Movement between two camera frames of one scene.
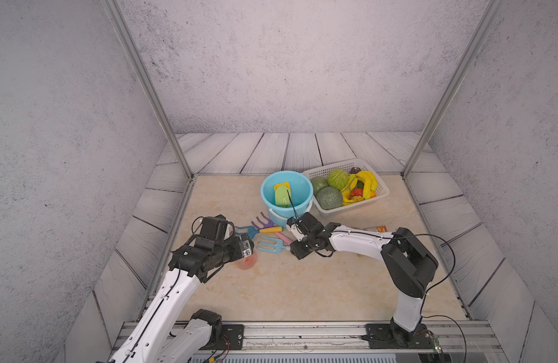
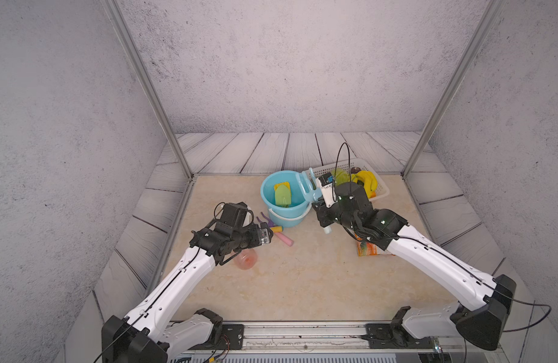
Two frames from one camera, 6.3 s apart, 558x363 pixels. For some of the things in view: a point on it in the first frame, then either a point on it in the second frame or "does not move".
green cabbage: [337, 178] does not move
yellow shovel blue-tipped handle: [284, 183] does not move
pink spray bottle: [247, 262] does not move
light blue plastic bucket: [302, 193] does not move
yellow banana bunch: [370, 184] does not move
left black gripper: [239, 251] -> [257, 240]
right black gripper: [296, 250] -> [321, 212]
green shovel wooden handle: [282, 197] does not move
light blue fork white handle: [278, 246] -> [310, 190]
